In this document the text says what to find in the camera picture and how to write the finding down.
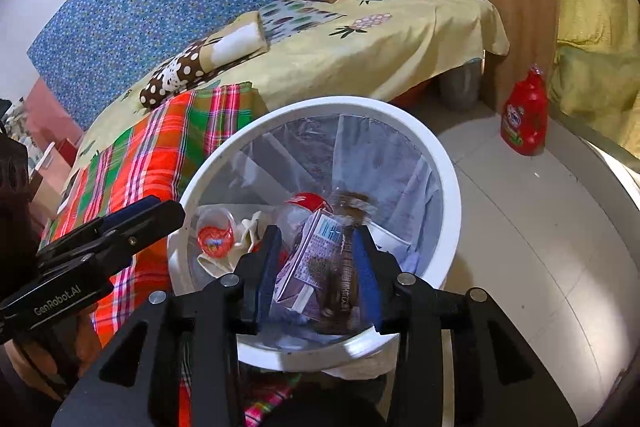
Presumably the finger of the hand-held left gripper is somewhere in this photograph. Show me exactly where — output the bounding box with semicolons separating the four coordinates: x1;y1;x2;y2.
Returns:
36;195;161;258
37;202;186;273

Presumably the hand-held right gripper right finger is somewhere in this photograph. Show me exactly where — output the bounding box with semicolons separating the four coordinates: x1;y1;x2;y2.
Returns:
352;223;586;427

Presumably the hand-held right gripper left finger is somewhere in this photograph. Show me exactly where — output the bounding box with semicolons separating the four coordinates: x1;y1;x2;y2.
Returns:
50;224;286;427

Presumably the brown snack wrapper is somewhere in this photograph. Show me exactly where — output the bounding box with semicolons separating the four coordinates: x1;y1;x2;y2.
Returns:
320;191;375;335

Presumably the purple carton box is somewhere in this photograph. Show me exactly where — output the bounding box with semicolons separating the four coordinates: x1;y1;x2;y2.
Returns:
272;211;353;315

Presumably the white trash bin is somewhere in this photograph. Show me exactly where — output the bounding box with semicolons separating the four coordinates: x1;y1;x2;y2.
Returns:
166;96;462;380

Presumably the plastic pudding cup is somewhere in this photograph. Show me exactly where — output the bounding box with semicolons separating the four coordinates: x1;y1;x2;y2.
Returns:
196;206;237;255

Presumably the person's left hand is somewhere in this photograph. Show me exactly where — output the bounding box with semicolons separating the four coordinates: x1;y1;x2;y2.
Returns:
10;304;103;385

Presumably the plaid blanket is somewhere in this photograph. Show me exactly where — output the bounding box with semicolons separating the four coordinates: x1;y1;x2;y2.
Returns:
39;83;301;427

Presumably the brown polka dot pillow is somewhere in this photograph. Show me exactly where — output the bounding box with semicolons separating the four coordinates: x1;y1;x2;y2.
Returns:
139;21;268;109

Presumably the blue floral headboard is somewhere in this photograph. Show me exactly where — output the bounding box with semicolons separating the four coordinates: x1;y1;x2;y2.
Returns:
26;0;301;130

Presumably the grey bed leg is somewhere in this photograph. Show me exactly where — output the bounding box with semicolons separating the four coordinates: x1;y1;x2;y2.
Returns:
440;59;483;110

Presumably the yellow bed sheet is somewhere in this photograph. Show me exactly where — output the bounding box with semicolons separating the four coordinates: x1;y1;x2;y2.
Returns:
65;0;510;148

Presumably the red detergent bottle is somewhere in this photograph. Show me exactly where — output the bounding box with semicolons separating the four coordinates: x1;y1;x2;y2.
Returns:
500;64;550;156

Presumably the leaf print cloth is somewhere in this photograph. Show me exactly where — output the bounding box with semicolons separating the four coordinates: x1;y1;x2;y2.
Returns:
257;0;348;44

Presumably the wooden board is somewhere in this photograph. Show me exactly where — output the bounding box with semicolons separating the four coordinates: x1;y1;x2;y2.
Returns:
472;0;560;112

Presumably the yellow curtain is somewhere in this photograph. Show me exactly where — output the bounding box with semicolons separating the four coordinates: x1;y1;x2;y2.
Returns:
462;0;640;158

